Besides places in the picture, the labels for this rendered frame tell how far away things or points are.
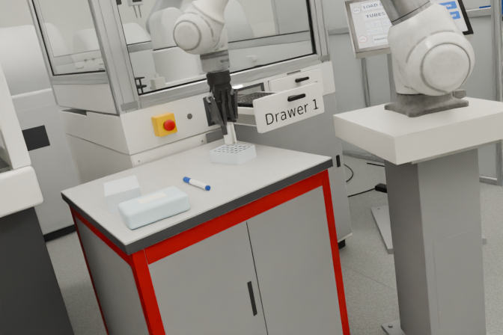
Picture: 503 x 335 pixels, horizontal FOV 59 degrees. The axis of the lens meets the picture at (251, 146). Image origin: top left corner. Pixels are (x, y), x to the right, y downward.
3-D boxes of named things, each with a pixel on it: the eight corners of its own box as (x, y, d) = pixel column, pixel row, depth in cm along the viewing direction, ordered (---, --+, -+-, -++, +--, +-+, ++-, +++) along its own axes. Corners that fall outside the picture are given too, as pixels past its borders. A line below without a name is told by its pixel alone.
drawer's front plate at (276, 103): (325, 112, 160) (320, 81, 157) (260, 133, 145) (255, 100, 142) (321, 111, 162) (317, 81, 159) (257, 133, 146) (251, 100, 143)
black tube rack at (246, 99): (294, 109, 165) (291, 92, 163) (256, 122, 155) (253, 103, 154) (258, 107, 183) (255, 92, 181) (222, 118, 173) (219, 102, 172)
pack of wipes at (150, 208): (178, 200, 115) (174, 183, 113) (191, 209, 106) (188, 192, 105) (120, 220, 108) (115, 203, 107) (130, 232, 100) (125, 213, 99)
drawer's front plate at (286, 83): (324, 92, 203) (320, 67, 200) (275, 107, 187) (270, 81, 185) (321, 92, 204) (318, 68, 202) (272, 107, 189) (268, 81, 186)
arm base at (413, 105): (483, 102, 128) (483, 84, 126) (412, 118, 125) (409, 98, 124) (446, 96, 145) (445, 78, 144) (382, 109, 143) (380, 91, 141)
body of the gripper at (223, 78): (215, 72, 134) (221, 102, 136) (235, 67, 140) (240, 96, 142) (199, 74, 139) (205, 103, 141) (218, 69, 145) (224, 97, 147)
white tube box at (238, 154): (256, 156, 141) (254, 144, 140) (238, 165, 135) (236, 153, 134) (229, 154, 150) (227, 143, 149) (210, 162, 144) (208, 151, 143)
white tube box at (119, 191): (144, 206, 115) (139, 186, 114) (109, 214, 112) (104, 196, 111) (139, 191, 127) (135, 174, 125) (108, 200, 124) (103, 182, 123)
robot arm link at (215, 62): (234, 48, 138) (237, 68, 139) (214, 51, 144) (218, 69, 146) (212, 53, 132) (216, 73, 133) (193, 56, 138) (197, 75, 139)
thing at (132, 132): (335, 91, 210) (331, 60, 206) (129, 155, 155) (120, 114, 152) (227, 90, 286) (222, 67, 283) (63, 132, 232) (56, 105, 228)
